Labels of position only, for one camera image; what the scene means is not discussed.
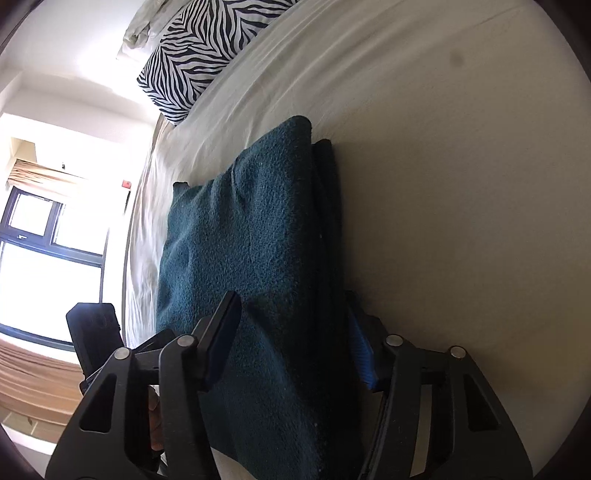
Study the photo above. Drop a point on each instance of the tan curtain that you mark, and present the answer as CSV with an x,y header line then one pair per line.
x,y
37,383

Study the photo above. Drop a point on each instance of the person's left hand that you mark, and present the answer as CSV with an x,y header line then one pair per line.
x,y
155,417

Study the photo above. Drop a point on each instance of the dark framed window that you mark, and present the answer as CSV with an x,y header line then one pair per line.
x,y
51,263

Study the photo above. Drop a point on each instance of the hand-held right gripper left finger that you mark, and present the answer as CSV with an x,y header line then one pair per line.
x,y
216,360

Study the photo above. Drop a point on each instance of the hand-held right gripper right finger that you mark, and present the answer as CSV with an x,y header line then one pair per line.
x,y
363,353

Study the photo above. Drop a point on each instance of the dark teal knit sweater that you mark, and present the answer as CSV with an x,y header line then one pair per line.
x,y
258,277

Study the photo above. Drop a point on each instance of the white sheeted bed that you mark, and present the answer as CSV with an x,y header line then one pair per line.
x,y
438,184

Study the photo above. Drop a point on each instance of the zebra print pillow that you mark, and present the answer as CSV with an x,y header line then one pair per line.
x,y
198,50

